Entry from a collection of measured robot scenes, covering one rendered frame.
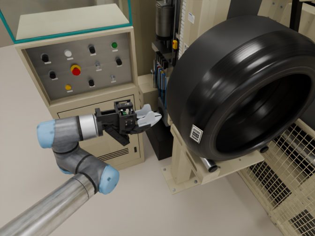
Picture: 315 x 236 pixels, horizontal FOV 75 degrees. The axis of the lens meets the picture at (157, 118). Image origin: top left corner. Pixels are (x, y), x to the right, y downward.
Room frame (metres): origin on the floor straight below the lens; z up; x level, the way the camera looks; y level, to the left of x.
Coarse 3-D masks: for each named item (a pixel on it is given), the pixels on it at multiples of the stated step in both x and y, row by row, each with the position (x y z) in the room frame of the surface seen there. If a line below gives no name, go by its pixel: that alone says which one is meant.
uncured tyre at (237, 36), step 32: (224, 32) 0.64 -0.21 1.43; (256, 32) 0.60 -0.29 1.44; (288, 32) 0.60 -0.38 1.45; (192, 64) 0.59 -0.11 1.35; (224, 64) 0.52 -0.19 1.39; (256, 64) 0.49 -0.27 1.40; (288, 64) 0.50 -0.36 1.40; (192, 96) 0.50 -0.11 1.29; (224, 96) 0.45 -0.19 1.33; (256, 96) 0.80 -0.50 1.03; (288, 96) 0.70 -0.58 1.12; (224, 128) 0.69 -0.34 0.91; (256, 128) 0.65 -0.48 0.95; (224, 160) 0.47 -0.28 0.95
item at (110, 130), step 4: (108, 128) 0.40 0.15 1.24; (112, 128) 0.41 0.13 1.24; (108, 132) 0.40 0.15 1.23; (112, 132) 0.40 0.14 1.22; (116, 132) 0.41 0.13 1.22; (112, 136) 0.40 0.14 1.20; (116, 136) 0.41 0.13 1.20; (120, 136) 0.41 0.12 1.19; (124, 136) 0.43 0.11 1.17; (128, 136) 0.44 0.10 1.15; (120, 140) 0.41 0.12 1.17; (124, 140) 0.41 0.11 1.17; (128, 140) 0.42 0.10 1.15; (124, 144) 0.41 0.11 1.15
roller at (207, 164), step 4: (204, 160) 0.50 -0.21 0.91; (208, 160) 0.49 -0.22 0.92; (212, 160) 0.49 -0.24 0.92; (204, 164) 0.49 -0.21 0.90; (208, 164) 0.48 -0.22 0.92; (212, 164) 0.47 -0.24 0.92; (216, 164) 0.48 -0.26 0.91; (208, 168) 0.46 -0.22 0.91; (212, 168) 0.46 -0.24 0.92; (216, 168) 0.46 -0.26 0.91
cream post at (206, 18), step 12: (192, 0) 0.89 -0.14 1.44; (204, 0) 0.83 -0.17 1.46; (216, 0) 0.84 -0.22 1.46; (228, 0) 0.86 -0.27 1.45; (192, 12) 0.88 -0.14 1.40; (204, 12) 0.83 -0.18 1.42; (216, 12) 0.85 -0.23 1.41; (192, 24) 0.87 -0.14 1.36; (204, 24) 0.83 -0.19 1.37; (216, 24) 0.85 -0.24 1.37; (192, 36) 0.86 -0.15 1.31; (180, 156) 0.83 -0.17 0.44; (180, 168) 0.83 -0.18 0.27; (180, 180) 0.84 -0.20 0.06
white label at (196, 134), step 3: (192, 126) 0.44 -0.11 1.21; (195, 126) 0.43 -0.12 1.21; (192, 129) 0.44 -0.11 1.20; (195, 129) 0.43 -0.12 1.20; (198, 129) 0.42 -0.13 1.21; (192, 132) 0.44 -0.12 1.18; (195, 132) 0.43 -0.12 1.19; (198, 132) 0.42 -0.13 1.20; (201, 132) 0.42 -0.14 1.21; (192, 135) 0.43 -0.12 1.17; (195, 135) 0.43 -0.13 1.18; (198, 135) 0.42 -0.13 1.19; (201, 135) 0.41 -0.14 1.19; (192, 138) 0.43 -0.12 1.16; (195, 138) 0.42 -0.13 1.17; (198, 138) 0.42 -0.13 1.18; (198, 141) 0.41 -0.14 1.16
